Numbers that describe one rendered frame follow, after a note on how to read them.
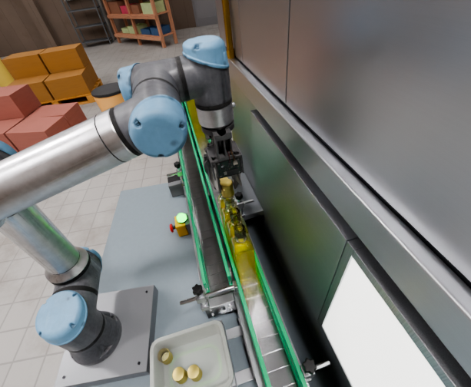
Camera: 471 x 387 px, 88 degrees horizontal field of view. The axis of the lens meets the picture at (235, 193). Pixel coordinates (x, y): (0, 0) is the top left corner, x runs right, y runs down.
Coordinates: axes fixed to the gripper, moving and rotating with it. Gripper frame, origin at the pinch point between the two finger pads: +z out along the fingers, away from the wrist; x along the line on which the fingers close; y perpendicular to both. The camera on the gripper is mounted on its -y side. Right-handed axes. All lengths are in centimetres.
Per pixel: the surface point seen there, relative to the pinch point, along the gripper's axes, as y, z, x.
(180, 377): 31, 38, -26
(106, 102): -267, 63, -88
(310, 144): 18.5, -20.5, 12.8
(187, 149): -73, 31, -8
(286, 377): 40, 31, 1
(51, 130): -263, 80, -160
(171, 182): -52, 35, -21
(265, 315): 25.1, 31.0, 1.3
